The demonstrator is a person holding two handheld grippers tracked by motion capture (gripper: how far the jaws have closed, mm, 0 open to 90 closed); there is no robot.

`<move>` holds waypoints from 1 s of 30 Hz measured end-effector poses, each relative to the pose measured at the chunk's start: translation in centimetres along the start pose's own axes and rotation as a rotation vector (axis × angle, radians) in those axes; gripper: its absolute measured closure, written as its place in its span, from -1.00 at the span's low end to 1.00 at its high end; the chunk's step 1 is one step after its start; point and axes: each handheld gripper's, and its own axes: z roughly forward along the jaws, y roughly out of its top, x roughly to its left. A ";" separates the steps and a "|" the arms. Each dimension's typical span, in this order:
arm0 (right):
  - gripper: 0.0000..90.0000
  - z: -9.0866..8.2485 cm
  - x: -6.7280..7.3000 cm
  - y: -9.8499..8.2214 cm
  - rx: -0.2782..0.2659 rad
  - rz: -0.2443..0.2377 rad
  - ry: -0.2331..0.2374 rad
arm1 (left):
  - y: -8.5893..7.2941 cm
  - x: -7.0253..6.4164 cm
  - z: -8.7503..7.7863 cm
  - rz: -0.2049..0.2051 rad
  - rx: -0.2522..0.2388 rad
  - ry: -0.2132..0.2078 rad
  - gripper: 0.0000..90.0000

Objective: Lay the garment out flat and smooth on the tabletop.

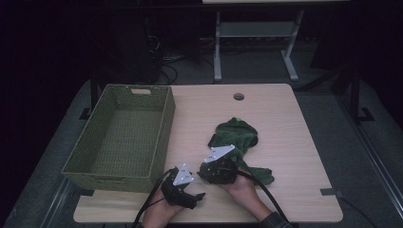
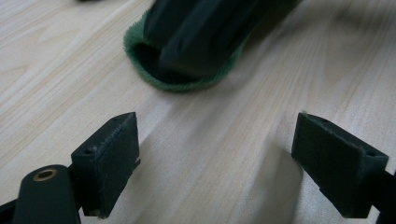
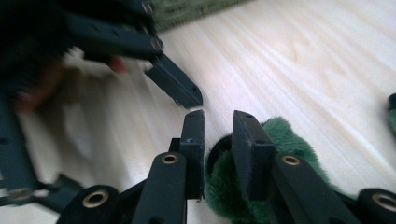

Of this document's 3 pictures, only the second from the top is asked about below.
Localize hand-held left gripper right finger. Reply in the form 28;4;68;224
290;111;389;219

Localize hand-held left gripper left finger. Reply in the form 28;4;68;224
70;111;142;219

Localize green fluffy cloth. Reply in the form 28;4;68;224
122;0;250;93

